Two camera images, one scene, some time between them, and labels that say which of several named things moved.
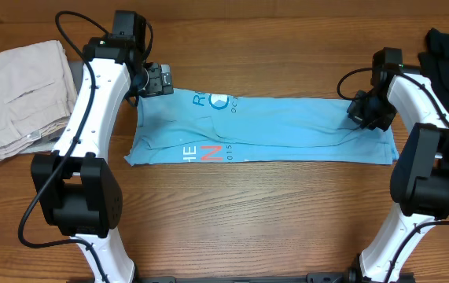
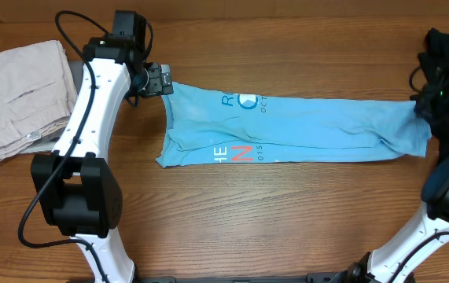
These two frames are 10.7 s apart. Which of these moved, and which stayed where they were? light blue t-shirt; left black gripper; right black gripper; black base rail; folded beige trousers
Moved: right black gripper; light blue t-shirt
Stayed: black base rail; left black gripper; folded beige trousers
